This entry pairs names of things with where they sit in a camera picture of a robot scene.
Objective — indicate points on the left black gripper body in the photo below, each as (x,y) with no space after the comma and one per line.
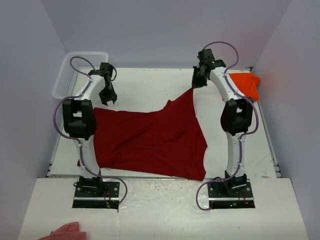
(107,94)

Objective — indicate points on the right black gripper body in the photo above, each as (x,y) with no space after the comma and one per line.
(199,80)

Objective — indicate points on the dark red t shirt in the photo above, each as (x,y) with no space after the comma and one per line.
(166,142)

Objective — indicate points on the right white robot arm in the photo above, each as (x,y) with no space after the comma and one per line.
(235,120)

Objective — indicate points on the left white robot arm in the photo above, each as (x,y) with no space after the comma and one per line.
(80,123)

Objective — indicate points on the white plastic basket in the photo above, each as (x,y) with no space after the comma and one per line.
(68,81)

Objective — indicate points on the folded orange t shirt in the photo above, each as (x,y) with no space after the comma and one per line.
(247,83)

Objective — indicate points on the pink cloth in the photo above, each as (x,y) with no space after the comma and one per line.
(69,231)

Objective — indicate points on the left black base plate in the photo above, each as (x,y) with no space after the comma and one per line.
(94,193)

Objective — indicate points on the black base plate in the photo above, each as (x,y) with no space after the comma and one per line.
(221,195)
(94,193)

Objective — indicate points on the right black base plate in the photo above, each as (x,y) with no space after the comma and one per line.
(221,195)

